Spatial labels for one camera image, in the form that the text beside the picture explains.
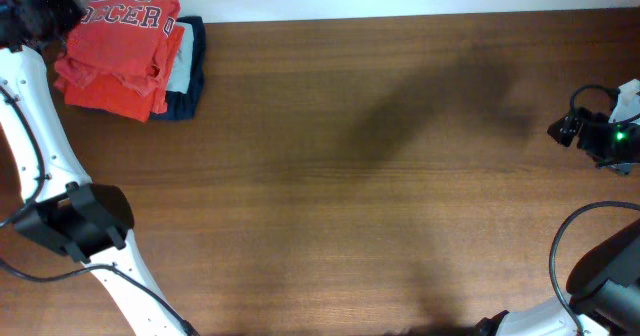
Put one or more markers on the folded orange shirt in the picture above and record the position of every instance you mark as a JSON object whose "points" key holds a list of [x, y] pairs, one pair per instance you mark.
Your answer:
{"points": [[106, 93]]}

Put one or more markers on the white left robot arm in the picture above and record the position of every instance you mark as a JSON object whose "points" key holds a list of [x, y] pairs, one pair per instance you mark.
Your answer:
{"points": [[63, 210]]}

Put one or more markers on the folded navy garment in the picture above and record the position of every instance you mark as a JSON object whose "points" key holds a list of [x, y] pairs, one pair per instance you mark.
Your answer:
{"points": [[182, 107]]}

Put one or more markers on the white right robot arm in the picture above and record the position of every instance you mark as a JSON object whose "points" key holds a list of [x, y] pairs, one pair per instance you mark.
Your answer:
{"points": [[601, 296]]}

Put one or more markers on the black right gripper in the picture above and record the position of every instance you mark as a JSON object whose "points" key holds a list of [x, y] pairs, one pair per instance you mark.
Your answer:
{"points": [[596, 124]]}

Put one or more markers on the orange t-shirt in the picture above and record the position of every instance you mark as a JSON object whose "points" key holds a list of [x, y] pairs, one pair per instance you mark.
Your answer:
{"points": [[126, 39]]}

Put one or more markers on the folded grey garment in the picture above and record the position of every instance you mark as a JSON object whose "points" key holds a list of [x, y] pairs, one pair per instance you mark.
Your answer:
{"points": [[180, 75]]}

